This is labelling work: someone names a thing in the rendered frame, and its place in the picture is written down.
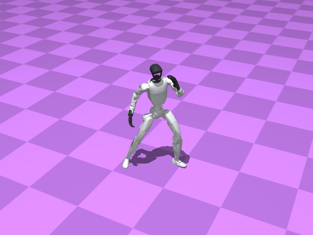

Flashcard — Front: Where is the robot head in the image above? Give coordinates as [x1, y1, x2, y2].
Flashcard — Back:
[150, 64, 162, 83]

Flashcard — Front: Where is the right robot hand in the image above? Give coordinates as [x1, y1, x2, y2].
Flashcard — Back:
[128, 110, 135, 127]

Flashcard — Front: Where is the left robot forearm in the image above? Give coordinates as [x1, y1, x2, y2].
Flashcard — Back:
[174, 87, 184, 95]

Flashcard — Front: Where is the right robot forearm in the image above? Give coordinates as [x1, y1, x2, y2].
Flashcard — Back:
[128, 93, 137, 114]

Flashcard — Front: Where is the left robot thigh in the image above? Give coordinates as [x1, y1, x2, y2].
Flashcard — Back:
[162, 109, 181, 143]

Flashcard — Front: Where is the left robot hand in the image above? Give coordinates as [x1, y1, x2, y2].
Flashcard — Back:
[167, 75, 180, 90]

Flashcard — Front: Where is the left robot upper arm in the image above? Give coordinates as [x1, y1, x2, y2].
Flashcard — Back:
[165, 77, 182, 97]

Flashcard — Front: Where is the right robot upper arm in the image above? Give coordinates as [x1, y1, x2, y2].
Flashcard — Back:
[134, 83, 149, 99]

